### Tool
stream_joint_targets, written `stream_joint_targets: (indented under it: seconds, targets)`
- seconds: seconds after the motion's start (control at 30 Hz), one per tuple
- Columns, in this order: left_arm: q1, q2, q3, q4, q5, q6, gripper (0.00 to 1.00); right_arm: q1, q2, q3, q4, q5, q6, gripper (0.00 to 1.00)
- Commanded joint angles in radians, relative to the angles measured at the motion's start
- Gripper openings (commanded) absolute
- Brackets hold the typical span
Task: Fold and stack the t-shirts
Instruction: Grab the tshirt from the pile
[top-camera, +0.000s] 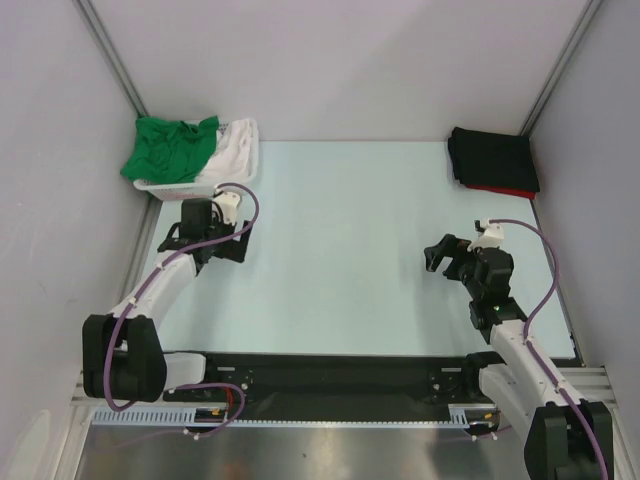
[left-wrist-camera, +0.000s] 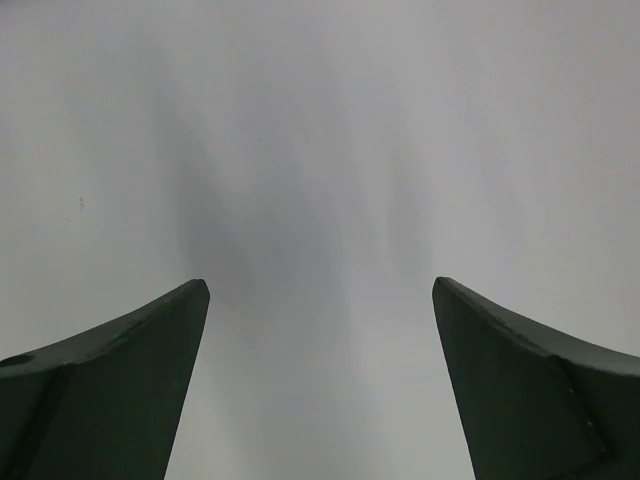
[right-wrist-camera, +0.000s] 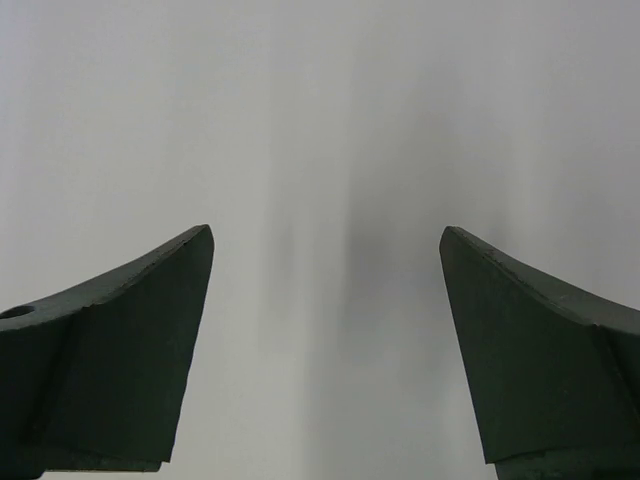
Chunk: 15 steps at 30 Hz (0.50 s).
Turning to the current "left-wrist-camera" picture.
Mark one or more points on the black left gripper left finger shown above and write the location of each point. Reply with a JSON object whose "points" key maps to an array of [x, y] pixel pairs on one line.
{"points": [[105, 403]]}

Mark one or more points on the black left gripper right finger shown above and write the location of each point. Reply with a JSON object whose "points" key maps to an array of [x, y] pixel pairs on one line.
{"points": [[534, 402]]}

